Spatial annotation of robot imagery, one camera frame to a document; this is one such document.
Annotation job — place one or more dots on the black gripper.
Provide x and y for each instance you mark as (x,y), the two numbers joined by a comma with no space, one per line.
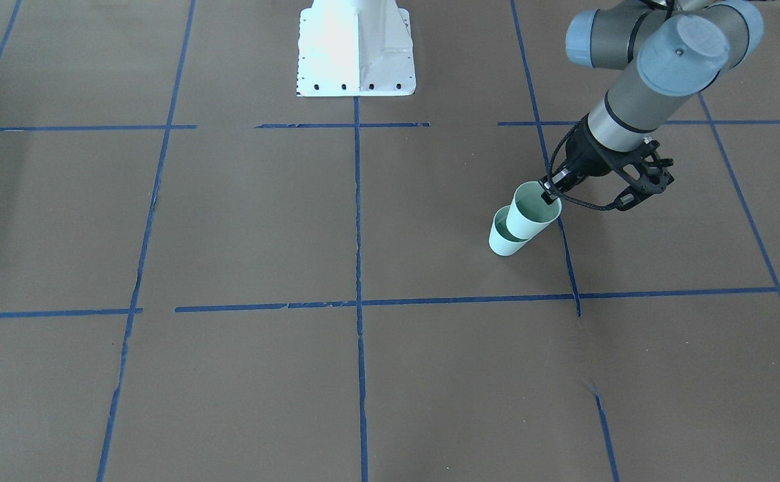
(584,156)

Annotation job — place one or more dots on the mint green cup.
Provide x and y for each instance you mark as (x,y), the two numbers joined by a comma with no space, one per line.
(531,210)
(501,241)

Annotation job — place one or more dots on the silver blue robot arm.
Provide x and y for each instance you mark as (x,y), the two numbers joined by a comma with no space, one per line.
(665,55)

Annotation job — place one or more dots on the mint green cup on table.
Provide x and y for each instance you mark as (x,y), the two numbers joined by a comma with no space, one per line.
(501,241)

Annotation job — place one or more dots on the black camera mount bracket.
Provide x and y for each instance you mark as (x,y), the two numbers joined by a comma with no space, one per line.
(643,169)

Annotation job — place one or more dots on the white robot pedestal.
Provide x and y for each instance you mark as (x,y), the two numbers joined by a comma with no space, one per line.
(355,48)

